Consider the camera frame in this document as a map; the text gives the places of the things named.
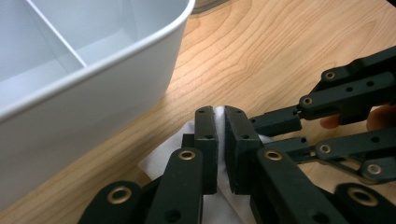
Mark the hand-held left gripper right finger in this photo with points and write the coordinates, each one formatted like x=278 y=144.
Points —
x=239 y=155

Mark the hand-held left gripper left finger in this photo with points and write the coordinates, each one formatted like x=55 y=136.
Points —
x=208 y=161

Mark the white sock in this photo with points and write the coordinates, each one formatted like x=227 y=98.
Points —
x=168 y=158

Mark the white compartment box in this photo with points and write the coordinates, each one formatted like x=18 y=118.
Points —
x=93 y=109

